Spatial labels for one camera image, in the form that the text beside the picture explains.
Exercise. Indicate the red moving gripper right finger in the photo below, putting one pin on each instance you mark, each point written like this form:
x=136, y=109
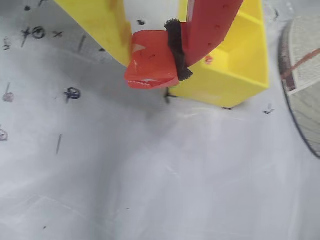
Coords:
x=210, y=25

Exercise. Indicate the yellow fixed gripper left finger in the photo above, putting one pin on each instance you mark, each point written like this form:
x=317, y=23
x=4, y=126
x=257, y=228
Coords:
x=100, y=17

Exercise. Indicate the white plastic table cover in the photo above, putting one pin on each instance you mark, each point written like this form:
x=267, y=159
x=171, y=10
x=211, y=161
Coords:
x=125, y=175

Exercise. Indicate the orange candy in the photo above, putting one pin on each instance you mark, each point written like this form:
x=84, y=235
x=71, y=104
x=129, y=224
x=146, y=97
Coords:
x=150, y=60

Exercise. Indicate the yellow three-compartment box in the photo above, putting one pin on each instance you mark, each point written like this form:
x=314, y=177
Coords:
x=237, y=82

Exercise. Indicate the brown rubber band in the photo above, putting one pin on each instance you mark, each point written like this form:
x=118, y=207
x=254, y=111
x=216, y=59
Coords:
x=300, y=61

